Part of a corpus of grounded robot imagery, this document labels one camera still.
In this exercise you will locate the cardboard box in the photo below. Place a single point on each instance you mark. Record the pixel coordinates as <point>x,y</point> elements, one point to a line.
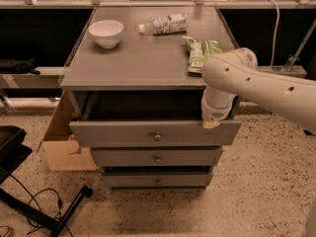
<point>61,149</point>

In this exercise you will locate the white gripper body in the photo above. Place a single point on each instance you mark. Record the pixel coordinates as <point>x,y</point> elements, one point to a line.
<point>213,112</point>

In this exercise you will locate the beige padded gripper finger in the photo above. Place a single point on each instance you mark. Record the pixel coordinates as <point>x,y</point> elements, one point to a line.
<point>210,123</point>

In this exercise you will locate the white ceramic bowl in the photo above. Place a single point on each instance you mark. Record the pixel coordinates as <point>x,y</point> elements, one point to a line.
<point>106,33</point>

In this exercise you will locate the green snack bag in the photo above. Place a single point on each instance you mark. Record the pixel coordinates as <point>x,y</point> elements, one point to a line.
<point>199,52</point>

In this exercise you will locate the clear plastic bottle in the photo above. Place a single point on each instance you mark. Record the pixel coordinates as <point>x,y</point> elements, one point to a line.
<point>165,25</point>

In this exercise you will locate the grey drawer cabinet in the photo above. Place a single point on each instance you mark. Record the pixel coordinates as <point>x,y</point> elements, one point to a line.
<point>138,63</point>

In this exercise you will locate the grey bottom drawer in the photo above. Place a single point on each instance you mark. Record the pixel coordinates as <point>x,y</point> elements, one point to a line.
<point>157,180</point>

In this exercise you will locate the grey top drawer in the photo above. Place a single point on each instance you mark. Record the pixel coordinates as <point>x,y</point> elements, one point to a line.
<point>163,118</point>

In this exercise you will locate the grey drawer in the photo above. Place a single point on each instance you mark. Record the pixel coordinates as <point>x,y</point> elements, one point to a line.
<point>157,180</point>
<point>157,156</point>
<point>163,118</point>

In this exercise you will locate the black cloth on shelf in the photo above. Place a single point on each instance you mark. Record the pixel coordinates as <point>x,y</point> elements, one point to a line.
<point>18,66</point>

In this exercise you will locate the grey middle drawer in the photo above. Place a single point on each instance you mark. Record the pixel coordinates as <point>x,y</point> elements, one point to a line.
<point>157,156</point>

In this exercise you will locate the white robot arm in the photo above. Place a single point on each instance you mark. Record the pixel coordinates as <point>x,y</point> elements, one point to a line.
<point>235,73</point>

